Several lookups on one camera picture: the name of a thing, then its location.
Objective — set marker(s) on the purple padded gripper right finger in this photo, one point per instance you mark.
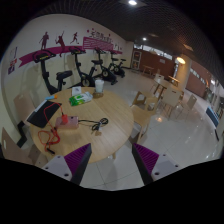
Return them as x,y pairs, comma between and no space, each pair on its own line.
153,166

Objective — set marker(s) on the black tablet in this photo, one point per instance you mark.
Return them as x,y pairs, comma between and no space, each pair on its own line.
41,122

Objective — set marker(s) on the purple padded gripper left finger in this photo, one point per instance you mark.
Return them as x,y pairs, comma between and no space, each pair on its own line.
72,166

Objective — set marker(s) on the blue orange pen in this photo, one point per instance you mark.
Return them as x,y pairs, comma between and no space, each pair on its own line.
51,97

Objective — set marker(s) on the black exercise bike nearest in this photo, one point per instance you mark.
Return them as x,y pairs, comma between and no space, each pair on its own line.
54,80

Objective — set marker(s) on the white cup on coaster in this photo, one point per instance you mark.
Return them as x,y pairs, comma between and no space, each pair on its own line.
98,92

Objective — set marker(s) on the round wooden table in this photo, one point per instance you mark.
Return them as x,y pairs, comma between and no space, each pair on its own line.
105,122

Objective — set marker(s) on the wooden chair far right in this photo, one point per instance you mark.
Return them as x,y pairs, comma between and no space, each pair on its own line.
171,98

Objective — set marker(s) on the white small box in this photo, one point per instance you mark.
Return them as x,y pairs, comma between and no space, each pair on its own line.
76,90

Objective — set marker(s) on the wooden chair beside table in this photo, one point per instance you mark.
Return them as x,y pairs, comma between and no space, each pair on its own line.
143,108

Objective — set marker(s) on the green wet wipes pack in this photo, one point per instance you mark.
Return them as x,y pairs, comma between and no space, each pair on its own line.
80,99

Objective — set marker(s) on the small wooden background table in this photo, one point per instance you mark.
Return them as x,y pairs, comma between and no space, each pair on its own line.
165,85

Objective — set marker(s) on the pink power bank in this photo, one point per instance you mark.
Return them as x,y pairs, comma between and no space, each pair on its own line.
72,123

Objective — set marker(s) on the wooden chair lower left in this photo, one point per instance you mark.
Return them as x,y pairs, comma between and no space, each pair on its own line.
12,151

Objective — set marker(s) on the white notebook under tablet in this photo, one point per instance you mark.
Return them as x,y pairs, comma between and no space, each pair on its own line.
39,110

